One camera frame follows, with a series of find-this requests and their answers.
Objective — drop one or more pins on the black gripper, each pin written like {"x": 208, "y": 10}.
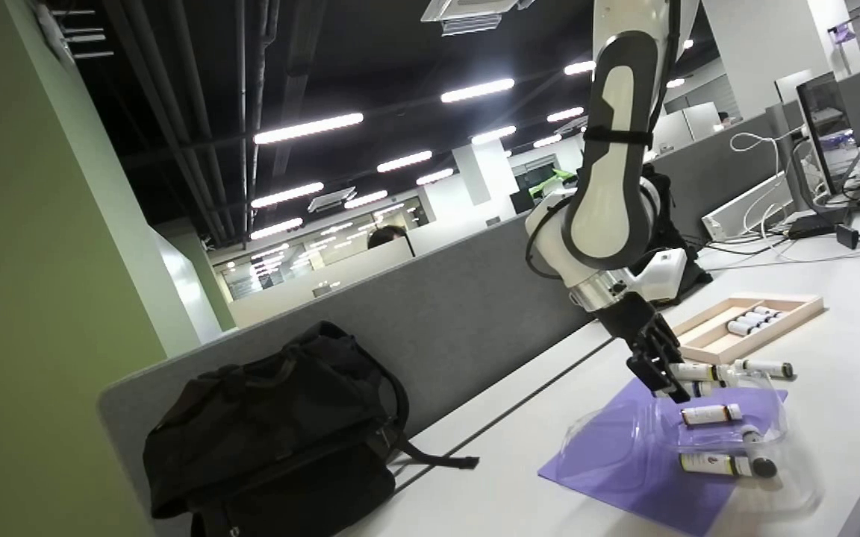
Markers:
{"x": 642, "y": 333}

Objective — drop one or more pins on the white tube with dark caps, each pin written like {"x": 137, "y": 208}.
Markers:
{"x": 715, "y": 412}
{"x": 764, "y": 372}
{"x": 772, "y": 316}
{"x": 748, "y": 320}
{"x": 760, "y": 319}
{"x": 723, "y": 466}
{"x": 712, "y": 374}

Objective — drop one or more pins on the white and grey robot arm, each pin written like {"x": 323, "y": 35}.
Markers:
{"x": 611, "y": 189}

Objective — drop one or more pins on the transparent plastic clamshell bowl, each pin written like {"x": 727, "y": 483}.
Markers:
{"x": 797, "y": 489}

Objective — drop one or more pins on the light wooden tray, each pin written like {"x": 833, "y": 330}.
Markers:
{"x": 715, "y": 345}

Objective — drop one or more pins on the white slanted desk panel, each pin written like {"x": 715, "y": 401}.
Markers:
{"x": 748, "y": 208}

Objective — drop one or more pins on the black desk device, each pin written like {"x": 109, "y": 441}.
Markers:
{"x": 818, "y": 223}

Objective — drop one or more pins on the grey desk partition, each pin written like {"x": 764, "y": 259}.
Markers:
{"x": 449, "y": 319}

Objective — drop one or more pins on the long ceiling light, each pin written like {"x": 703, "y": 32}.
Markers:
{"x": 309, "y": 126}
{"x": 564, "y": 114}
{"x": 475, "y": 92}
{"x": 493, "y": 134}
{"x": 275, "y": 229}
{"x": 287, "y": 195}
{"x": 405, "y": 163}

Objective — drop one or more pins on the black computer monitor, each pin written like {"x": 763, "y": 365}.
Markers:
{"x": 821, "y": 129}

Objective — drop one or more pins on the black office chair back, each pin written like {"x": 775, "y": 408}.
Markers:
{"x": 388, "y": 241}

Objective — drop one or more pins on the black backpack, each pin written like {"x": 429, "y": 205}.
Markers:
{"x": 282, "y": 438}

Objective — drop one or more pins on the ceiling air vent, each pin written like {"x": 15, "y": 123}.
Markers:
{"x": 475, "y": 13}

